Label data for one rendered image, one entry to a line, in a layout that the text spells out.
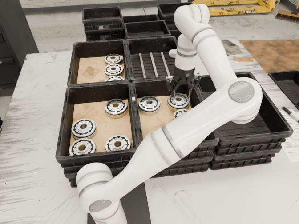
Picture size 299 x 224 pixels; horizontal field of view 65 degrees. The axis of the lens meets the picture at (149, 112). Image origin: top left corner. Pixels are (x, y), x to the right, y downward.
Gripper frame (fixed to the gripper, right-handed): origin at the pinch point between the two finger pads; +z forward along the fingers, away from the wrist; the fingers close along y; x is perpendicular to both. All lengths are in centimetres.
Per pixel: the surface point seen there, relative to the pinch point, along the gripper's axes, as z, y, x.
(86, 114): 17.5, -40.9, 11.3
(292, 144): 30, 56, -12
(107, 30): 52, -30, 163
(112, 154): 7.7, -29.2, -19.2
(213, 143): 8.4, 8.2, -20.0
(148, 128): 17.5, -13.2, -1.5
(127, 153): 8.4, -23.9, -19.3
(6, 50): 47, -117, 129
